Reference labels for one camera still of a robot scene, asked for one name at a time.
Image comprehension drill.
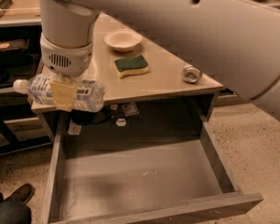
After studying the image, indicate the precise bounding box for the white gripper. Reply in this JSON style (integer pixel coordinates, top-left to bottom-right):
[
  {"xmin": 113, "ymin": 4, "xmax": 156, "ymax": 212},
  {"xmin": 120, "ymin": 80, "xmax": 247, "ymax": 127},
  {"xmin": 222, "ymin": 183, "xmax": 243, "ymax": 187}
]
[{"xmin": 40, "ymin": 35, "xmax": 92, "ymax": 112}]

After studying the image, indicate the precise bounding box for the blue labelled plastic bottle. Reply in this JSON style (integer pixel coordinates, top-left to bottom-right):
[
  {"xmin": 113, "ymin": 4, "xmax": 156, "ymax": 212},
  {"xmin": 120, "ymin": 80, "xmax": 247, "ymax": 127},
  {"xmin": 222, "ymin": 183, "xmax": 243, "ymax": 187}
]
[{"xmin": 13, "ymin": 74, "xmax": 105, "ymax": 112}]

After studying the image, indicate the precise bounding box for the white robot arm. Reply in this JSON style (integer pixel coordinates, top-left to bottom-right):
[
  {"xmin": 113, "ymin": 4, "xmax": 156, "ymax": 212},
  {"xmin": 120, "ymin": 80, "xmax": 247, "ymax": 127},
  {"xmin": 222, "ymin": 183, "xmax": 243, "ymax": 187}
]
[{"xmin": 54, "ymin": 0, "xmax": 280, "ymax": 121}]

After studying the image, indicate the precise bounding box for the grey counter cabinet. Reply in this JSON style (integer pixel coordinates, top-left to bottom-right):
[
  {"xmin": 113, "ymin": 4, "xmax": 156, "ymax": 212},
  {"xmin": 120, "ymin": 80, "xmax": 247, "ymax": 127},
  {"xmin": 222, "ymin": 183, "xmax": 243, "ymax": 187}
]
[{"xmin": 27, "ymin": 11, "xmax": 225, "ymax": 142}]

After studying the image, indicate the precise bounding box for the open grey wooden drawer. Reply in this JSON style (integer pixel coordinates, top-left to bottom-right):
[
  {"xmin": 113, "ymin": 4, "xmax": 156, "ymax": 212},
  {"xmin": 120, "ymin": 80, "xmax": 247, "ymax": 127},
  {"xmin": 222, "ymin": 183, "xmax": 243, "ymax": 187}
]
[{"xmin": 42, "ymin": 106, "xmax": 262, "ymax": 224}]

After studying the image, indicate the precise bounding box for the green and yellow sponge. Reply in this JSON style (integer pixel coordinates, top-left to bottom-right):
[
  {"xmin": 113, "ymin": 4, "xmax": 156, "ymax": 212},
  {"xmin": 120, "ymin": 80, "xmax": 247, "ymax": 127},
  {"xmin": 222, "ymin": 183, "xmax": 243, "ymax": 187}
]
[{"xmin": 115, "ymin": 55, "xmax": 149, "ymax": 78}]

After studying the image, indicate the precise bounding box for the white bowl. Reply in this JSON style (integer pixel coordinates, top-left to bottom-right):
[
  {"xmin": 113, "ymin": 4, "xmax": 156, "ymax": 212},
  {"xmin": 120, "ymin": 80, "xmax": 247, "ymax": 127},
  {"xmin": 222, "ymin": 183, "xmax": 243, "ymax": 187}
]
[{"xmin": 104, "ymin": 29, "xmax": 142, "ymax": 52}]

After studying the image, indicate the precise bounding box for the brown shoe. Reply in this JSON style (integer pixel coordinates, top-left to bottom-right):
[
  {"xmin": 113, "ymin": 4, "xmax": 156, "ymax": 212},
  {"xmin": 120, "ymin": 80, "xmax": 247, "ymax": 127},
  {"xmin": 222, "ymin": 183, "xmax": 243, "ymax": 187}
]
[{"xmin": 7, "ymin": 183, "xmax": 35, "ymax": 204}]

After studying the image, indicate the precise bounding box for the silver drink can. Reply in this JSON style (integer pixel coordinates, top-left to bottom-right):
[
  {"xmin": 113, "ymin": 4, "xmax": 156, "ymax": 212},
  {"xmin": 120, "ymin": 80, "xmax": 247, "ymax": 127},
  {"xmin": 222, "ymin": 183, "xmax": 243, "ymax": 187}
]
[{"xmin": 182, "ymin": 63, "xmax": 203, "ymax": 83}]

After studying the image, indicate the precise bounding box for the dark trouser leg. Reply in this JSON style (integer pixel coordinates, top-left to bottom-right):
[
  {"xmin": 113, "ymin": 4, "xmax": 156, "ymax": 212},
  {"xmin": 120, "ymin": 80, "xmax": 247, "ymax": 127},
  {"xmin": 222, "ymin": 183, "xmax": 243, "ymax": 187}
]
[{"xmin": 0, "ymin": 192, "xmax": 32, "ymax": 224}]

